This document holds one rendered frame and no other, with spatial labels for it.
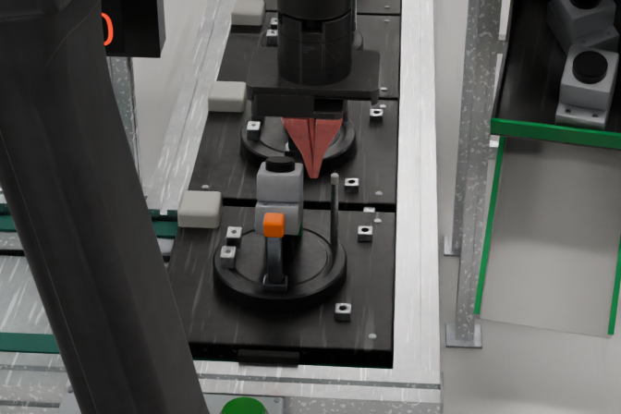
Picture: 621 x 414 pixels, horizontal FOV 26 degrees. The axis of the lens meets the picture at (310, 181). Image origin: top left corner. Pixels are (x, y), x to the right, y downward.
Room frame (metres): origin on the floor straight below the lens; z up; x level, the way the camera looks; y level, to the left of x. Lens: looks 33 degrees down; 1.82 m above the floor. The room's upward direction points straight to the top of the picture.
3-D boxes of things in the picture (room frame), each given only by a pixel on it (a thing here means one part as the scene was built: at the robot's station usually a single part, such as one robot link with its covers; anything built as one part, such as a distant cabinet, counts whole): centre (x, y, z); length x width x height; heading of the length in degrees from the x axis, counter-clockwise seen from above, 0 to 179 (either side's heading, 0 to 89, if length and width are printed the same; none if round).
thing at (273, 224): (1.09, 0.03, 1.04); 0.04 x 0.02 x 0.08; 176
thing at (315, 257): (1.13, 0.03, 0.98); 0.14 x 0.14 x 0.02
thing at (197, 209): (1.24, 0.12, 0.97); 0.05 x 0.05 x 0.04; 86
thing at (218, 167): (1.39, 0.01, 1.01); 0.24 x 0.24 x 0.13; 86
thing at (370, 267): (1.13, 0.03, 0.96); 0.24 x 0.24 x 0.02; 86
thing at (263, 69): (0.93, 0.00, 1.34); 0.10 x 0.07 x 0.07; 86
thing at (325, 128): (0.93, 0.01, 1.27); 0.07 x 0.07 x 0.09; 86
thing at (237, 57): (1.63, 0.00, 1.01); 0.24 x 0.24 x 0.13; 86
